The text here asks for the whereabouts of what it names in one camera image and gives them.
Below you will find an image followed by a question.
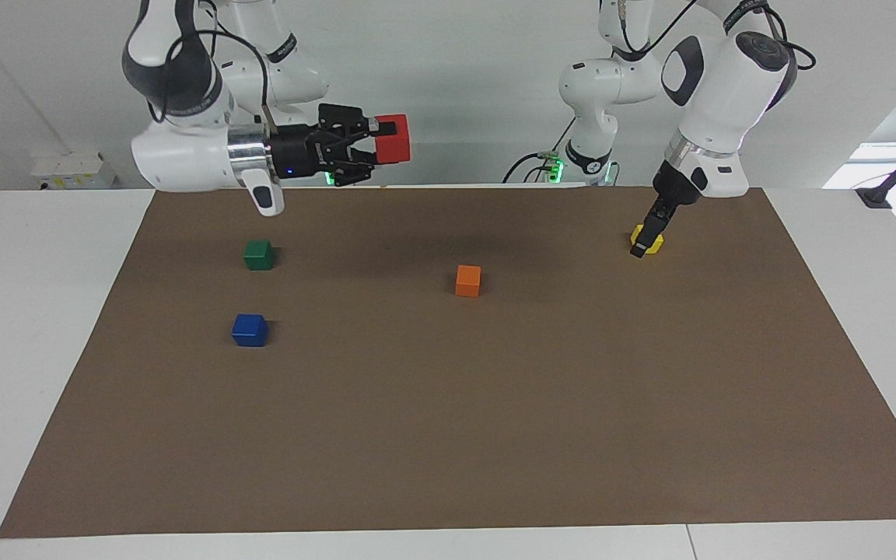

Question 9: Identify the red wooden block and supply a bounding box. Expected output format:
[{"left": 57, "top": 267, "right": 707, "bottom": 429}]
[{"left": 373, "top": 114, "right": 412, "bottom": 166}]

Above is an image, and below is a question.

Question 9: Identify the yellow wooden block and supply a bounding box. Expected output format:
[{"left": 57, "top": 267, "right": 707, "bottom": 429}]
[{"left": 630, "top": 224, "right": 665, "bottom": 255}]

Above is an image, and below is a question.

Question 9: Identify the blue wooden block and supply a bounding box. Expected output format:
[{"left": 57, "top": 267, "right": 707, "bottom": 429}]
[{"left": 231, "top": 313, "right": 269, "bottom": 348}]

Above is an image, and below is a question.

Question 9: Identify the brown paper mat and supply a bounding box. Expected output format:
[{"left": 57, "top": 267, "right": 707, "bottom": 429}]
[{"left": 0, "top": 185, "right": 896, "bottom": 539}]

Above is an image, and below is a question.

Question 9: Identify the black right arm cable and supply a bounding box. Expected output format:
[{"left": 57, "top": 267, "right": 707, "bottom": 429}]
[{"left": 149, "top": 0, "right": 274, "bottom": 129}]

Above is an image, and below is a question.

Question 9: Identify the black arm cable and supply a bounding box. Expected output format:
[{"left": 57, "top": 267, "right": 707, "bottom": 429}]
[
  {"left": 149, "top": 0, "right": 274, "bottom": 129},
  {"left": 619, "top": 0, "right": 817, "bottom": 72}
]

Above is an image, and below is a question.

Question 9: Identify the black left base cable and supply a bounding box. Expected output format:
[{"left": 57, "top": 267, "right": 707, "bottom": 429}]
[{"left": 502, "top": 117, "right": 577, "bottom": 186}]

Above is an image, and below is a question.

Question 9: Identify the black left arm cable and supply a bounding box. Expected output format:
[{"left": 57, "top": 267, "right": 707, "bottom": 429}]
[{"left": 619, "top": 0, "right": 817, "bottom": 72}]

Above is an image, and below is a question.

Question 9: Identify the white wall box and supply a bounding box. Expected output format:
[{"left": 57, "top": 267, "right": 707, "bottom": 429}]
[{"left": 31, "top": 151, "right": 117, "bottom": 191}]

